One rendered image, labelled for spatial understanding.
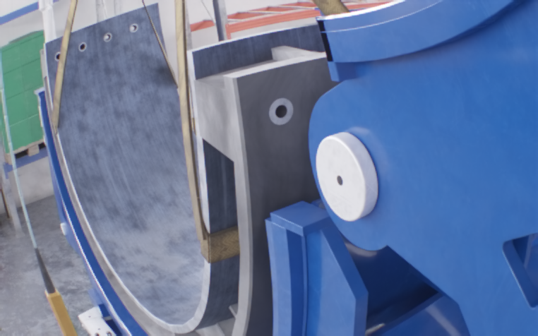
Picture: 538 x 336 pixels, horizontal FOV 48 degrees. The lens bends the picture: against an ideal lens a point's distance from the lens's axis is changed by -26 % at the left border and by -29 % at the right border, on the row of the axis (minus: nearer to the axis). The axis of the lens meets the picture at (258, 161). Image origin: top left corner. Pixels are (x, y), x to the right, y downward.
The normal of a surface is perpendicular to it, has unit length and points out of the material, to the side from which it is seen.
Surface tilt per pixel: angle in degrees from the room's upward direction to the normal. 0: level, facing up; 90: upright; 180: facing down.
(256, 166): 100
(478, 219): 90
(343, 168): 90
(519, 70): 90
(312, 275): 90
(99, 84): 75
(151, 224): 25
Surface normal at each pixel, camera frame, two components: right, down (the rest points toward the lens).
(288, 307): -0.86, 0.29
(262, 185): 0.50, 0.37
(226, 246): 0.50, 0.57
